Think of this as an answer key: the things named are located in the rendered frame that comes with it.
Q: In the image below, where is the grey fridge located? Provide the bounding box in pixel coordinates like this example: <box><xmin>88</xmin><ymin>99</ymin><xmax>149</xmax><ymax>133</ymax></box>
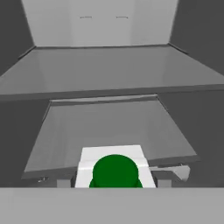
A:
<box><xmin>0</xmin><ymin>0</ymin><xmax>224</xmax><ymax>189</ymax></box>

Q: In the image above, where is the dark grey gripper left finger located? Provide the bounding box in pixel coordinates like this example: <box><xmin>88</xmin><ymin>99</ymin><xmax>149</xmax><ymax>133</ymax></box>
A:
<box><xmin>56</xmin><ymin>170</ymin><xmax>78</xmax><ymax>189</ymax></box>

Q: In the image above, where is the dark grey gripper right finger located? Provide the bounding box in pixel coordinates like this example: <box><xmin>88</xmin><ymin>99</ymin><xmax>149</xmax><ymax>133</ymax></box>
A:
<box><xmin>152</xmin><ymin>170</ymin><xmax>172</xmax><ymax>189</ymax></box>

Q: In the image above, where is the small grey fridge shelf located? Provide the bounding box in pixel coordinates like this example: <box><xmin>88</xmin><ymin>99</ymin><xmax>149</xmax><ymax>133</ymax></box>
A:
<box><xmin>20</xmin><ymin>94</ymin><xmax>201</xmax><ymax>180</ymax></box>

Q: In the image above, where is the large grey fridge shelf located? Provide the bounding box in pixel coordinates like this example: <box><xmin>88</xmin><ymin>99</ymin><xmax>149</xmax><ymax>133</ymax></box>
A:
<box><xmin>0</xmin><ymin>43</ymin><xmax>224</xmax><ymax>102</ymax></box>

